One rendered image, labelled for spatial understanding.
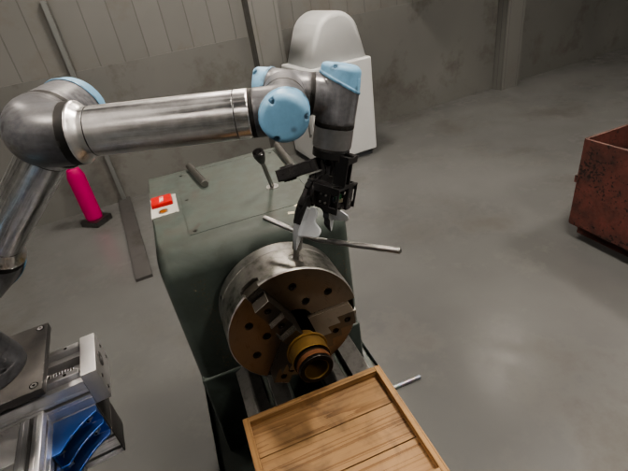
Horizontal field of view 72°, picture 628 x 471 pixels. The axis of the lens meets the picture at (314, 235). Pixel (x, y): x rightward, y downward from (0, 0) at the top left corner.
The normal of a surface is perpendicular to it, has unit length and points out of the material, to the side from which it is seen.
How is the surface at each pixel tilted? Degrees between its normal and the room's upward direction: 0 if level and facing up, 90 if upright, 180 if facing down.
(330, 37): 90
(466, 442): 0
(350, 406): 0
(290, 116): 90
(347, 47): 90
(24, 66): 90
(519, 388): 0
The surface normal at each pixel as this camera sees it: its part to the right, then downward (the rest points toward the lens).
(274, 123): 0.07, 0.52
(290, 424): -0.14, -0.84
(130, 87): 0.44, 0.42
